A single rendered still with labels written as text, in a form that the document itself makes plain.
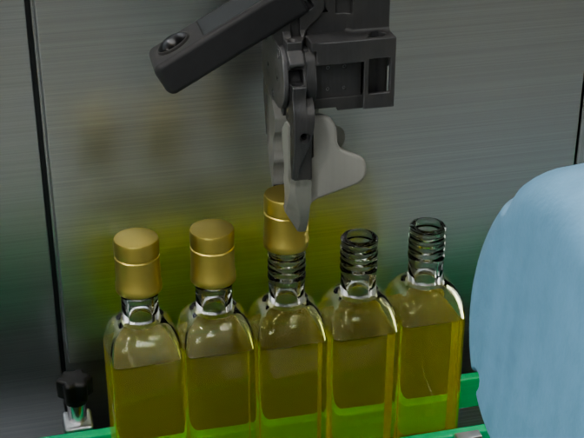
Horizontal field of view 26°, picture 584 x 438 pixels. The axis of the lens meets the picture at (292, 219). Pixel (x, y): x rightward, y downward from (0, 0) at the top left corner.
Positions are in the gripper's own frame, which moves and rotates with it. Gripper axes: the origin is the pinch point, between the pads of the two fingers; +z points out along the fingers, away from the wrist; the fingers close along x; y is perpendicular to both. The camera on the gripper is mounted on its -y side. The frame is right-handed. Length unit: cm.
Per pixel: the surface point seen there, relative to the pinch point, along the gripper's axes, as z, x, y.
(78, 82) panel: -6.5, 11.9, -14.0
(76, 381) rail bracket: 16.6, 4.6, -16.5
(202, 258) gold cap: 3.2, -1.2, -6.7
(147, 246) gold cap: 1.5, -1.5, -10.8
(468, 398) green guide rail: 23.2, 3.5, 17.7
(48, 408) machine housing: 26.1, 14.8, -19.0
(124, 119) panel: -3.1, 11.9, -10.5
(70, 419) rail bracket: 20.4, 4.8, -17.3
